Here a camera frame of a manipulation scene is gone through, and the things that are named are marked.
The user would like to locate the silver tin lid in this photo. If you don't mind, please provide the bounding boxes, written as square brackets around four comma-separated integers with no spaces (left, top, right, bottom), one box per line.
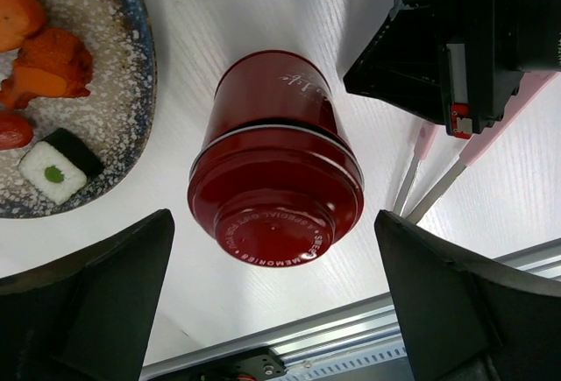
[187,126,365,268]

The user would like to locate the speckled round plate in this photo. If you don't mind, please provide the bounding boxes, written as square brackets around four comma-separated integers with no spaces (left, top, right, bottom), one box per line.
[1,0,157,219]

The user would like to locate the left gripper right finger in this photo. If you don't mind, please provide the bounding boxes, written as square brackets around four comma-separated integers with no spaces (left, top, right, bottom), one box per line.
[374,210,560,380]

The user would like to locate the aluminium mounting rail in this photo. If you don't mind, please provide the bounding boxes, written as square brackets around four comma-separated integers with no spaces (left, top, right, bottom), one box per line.
[140,235,560,380]

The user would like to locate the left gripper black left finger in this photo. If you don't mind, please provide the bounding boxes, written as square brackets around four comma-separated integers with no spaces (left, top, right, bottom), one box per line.
[1,209,174,380]

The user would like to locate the pink metal tongs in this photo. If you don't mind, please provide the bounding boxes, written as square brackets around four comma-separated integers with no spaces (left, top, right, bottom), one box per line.
[393,73,559,223]

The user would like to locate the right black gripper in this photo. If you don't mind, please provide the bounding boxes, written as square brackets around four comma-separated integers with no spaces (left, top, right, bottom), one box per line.
[343,0,560,138]

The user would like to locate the sushi roll piece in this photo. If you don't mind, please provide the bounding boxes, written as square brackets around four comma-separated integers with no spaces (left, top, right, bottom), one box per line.
[18,128,104,206]

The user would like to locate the red cylindrical tin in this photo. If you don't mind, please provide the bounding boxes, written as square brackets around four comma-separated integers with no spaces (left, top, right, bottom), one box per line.
[204,50,350,147]

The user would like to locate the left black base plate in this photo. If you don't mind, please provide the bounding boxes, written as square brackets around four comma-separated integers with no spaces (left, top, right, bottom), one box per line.
[187,348,287,380]

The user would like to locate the white slotted cable duct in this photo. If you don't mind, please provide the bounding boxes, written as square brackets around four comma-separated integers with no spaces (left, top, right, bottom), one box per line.
[279,344,408,380]

